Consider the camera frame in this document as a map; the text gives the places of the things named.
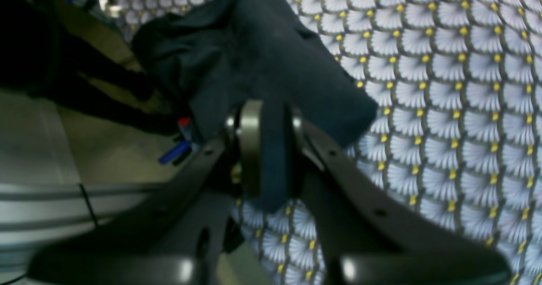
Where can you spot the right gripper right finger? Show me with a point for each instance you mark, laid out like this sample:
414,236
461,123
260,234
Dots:
368,238

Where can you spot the dark grey T-shirt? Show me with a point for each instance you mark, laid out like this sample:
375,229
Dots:
225,52

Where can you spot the fan-patterned tablecloth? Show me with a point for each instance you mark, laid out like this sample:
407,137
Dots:
457,135

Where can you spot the red table clamp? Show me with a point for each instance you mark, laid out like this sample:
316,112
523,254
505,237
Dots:
185,130

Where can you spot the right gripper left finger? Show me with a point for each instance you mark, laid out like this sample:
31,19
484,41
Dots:
175,236

